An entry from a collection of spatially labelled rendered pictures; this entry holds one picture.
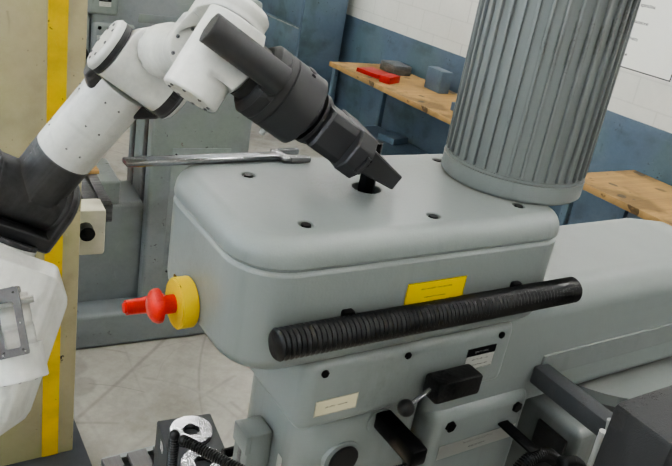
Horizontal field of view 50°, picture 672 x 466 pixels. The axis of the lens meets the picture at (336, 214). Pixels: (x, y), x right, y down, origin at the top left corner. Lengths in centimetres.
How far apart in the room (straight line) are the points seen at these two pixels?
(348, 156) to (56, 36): 177
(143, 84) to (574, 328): 72
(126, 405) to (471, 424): 261
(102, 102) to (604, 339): 84
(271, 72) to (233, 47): 5
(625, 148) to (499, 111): 485
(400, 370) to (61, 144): 57
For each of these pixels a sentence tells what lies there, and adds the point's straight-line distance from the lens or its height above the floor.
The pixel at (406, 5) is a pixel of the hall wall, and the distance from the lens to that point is 774.
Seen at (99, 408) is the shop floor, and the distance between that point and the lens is 353.
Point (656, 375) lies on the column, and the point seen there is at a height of 156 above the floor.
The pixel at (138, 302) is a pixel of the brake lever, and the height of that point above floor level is 171.
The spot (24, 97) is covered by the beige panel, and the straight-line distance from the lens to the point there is 253.
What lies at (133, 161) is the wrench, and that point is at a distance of 87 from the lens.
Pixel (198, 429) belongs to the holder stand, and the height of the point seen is 114.
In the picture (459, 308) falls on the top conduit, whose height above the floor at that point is 180.
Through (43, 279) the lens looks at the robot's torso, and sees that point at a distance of 114.
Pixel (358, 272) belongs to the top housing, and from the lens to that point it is 78.
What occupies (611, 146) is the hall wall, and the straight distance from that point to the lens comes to 586.
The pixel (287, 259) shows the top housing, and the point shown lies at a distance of 72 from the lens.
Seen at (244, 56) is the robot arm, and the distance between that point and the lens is 75.
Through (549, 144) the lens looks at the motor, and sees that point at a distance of 96.
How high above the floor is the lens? 219
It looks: 22 degrees down
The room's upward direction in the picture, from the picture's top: 10 degrees clockwise
